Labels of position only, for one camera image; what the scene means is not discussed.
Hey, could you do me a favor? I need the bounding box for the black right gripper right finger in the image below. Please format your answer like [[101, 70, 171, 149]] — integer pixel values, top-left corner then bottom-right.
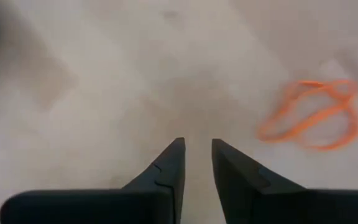
[[211, 138, 358, 224]]

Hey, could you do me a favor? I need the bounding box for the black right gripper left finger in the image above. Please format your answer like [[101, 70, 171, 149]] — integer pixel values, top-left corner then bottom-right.
[[0, 136, 186, 224]]

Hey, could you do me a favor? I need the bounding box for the orange rubber band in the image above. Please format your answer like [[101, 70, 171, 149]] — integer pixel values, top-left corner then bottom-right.
[[255, 78, 358, 152]]

